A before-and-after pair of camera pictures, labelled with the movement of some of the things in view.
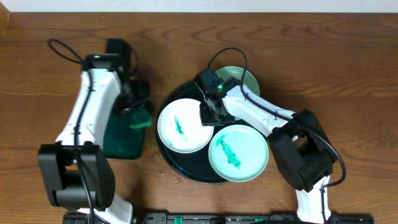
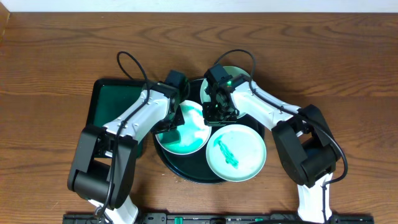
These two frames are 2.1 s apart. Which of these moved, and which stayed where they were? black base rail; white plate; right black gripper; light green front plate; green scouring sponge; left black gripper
Moved: green scouring sponge; left black gripper
Stayed: right black gripper; light green front plate; white plate; black base rail
